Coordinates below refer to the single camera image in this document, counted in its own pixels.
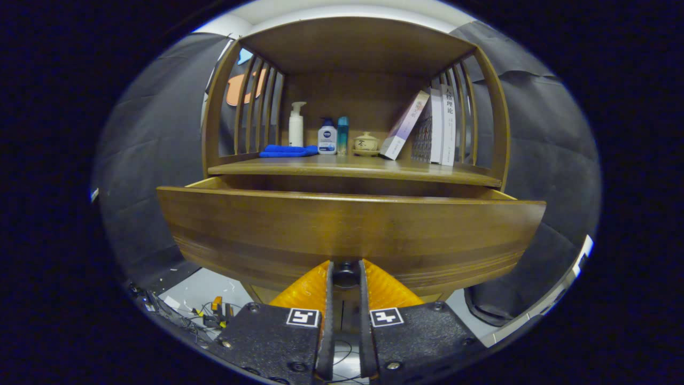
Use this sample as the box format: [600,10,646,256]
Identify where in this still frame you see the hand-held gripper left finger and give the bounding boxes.
[208,259,335,383]

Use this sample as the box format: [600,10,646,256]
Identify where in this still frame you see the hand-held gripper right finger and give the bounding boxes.
[358,259,489,381]

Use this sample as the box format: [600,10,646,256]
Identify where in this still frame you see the brown wooden drawer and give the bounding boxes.
[157,176,547,297]

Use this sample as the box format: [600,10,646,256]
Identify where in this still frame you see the wooden countertop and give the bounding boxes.
[208,154,503,188]

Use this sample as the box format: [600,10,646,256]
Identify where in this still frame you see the brown wooden cabinet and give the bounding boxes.
[155,16,547,305]

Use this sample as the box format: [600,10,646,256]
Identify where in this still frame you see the blue folded cloth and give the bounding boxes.
[259,144,320,158]

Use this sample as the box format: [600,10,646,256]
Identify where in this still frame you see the cream lidded tea bowl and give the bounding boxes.
[352,132,381,157]

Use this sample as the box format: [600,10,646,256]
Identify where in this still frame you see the white lotion bottle blue cap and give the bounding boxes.
[317,117,338,156]

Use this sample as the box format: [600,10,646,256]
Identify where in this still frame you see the dark patterned book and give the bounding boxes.
[411,110,433,163]

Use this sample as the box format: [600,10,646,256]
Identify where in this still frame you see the white pump bottle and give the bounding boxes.
[289,102,307,148]

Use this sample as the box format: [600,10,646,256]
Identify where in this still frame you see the purple white book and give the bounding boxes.
[379,90,431,161]

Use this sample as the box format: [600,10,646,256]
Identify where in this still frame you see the white book black lettering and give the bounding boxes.
[441,83,457,167]

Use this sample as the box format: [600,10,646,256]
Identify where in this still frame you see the plain white book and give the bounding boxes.
[429,80,445,164]

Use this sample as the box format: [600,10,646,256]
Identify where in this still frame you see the white panel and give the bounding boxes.
[494,234,595,347]

